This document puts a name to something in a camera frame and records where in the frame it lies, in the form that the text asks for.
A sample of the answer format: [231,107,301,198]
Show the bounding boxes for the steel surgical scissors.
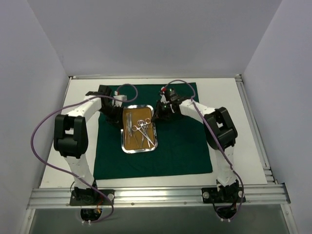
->
[137,118,154,148]

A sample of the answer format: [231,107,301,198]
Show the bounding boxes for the steel tray with brown liner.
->
[121,104,158,154]

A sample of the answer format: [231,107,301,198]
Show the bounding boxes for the dark green surgical cloth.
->
[93,82,214,180]

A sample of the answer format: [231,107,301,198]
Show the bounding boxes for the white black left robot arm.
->
[54,85,127,204]

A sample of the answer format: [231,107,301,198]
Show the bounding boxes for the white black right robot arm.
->
[152,94,238,201]

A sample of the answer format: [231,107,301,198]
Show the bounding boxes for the steel hemostat forceps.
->
[132,123,142,134]

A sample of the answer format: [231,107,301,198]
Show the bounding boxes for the steel tweezers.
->
[126,112,132,143]

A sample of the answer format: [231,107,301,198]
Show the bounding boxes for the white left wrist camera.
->
[112,91,128,107]

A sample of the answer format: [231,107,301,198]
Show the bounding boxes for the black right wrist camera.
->
[160,87,180,103]

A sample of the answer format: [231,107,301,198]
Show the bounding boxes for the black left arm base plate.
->
[69,187,115,206]

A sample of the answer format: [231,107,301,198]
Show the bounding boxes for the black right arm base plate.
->
[201,181,246,204]

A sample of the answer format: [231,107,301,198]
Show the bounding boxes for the aluminium front frame rail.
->
[28,183,290,209]

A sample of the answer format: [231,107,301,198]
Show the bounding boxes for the aluminium frame rail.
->
[235,74,278,184]
[28,183,290,209]

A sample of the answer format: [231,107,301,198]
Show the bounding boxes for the aluminium right frame rail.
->
[235,74,278,184]

